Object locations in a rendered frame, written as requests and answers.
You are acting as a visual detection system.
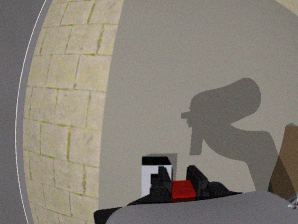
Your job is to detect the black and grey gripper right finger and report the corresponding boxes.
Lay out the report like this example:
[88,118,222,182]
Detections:
[186,165,242,201]

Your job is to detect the white block with square holes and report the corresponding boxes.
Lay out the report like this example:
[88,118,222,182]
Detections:
[142,157,172,197]

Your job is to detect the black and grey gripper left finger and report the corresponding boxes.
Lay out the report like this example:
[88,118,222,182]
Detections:
[93,166,172,224]

